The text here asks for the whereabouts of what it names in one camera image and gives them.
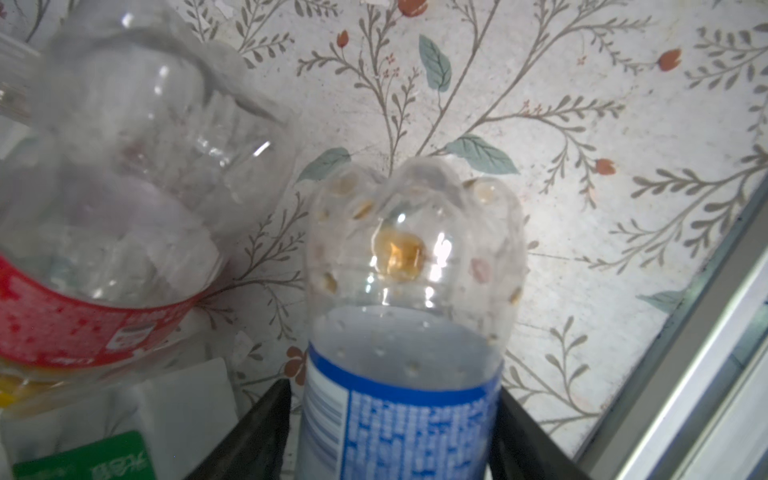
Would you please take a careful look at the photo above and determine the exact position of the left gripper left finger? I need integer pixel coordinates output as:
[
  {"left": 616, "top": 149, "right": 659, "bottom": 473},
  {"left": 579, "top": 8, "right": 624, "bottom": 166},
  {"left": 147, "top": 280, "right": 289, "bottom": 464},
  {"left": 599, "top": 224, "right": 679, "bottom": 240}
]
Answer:
[{"left": 186, "top": 379, "right": 292, "bottom": 480}]

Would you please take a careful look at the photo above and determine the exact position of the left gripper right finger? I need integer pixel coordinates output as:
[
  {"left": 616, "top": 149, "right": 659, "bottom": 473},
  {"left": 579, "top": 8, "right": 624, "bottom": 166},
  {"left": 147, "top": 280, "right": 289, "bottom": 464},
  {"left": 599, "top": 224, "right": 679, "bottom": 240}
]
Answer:
[{"left": 488, "top": 390, "right": 590, "bottom": 480}]

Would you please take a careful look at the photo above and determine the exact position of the green label square bottle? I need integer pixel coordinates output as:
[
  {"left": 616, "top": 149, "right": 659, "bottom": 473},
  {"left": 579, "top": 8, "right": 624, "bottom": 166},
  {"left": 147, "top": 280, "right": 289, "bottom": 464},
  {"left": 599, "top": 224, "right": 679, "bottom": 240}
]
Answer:
[{"left": 1, "top": 359, "right": 237, "bottom": 479}]

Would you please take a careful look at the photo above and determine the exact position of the blue label clear bottle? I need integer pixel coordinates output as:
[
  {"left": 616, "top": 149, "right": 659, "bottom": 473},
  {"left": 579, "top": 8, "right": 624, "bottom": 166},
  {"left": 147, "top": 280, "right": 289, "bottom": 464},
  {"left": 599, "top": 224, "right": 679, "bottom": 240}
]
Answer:
[{"left": 295, "top": 158, "right": 528, "bottom": 479}]

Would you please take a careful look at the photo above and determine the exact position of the red label clear bottle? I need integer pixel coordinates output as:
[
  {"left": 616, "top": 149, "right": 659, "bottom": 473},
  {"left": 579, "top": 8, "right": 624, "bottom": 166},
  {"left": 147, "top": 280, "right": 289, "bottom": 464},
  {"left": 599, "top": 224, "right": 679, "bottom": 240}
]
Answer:
[{"left": 1, "top": 1, "right": 298, "bottom": 407}]

